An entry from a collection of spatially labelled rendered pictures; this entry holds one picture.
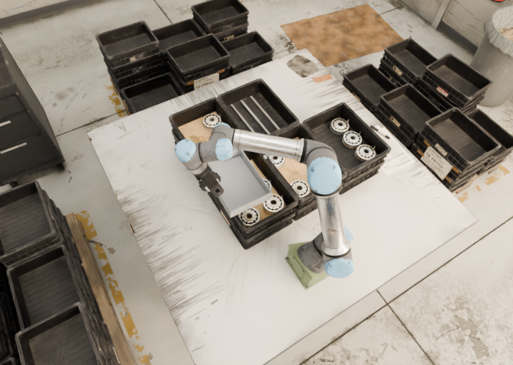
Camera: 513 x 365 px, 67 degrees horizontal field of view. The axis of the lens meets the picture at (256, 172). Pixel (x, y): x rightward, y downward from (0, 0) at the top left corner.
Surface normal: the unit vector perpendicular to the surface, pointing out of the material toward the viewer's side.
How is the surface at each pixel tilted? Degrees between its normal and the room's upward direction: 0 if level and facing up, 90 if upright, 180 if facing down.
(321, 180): 56
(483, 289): 0
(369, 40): 0
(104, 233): 0
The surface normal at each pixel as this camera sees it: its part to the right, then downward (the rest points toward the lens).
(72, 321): 0.04, -0.56
